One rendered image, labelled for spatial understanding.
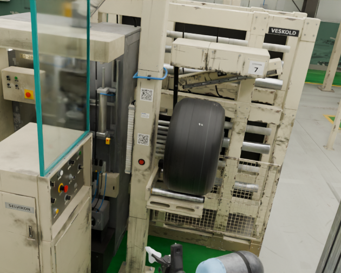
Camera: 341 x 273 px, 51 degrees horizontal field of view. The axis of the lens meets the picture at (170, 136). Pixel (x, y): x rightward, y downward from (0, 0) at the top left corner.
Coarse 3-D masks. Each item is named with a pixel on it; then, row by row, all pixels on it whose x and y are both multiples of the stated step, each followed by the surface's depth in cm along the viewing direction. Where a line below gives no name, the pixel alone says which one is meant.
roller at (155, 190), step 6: (156, 192) 226; (162, 192) 225; (168, 192) 225; (174, 192) 225; (180, 192) 225; (180, 198) 225; (186, 198) 224; (192, 198) 223; (198, 198) 223; (204, 198) 222
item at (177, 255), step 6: (174, 246) 146; (180, 246) 147; (174, 252) 146; (180, 252) 147; (174, 258) 146; (180, 258) 147; (174, 264) 145; (180, 264) 147; (174, 270) 145; (180, 270) 147
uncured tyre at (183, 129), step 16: (176, 112) 206; (192, 112) 204; (208, 112) 204; (224, 112) 213; (176, 128) 200; (192, 128) 199; (208, 128) 198; (176, 144) 198; (192, 144) 197; (208, 144) 196; (176, 160) 199; (192, 160) 197; (208, 160) 197; (176, 176) 204; (192, 176) 201; (208, 176) 201; (192, 192) 214; (208, 192) 218
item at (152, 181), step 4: (156, 164) 250; (156, 168) 244; (156, 172) 240; (152, 176) 235; (156, 176) 243; (152, 180) 230; (156, 180) 246; (148, 184) 225; (152, 184) 229; (148, 188) 222; (148, 192) 222; (148, 196) 224; (148, 200) 226
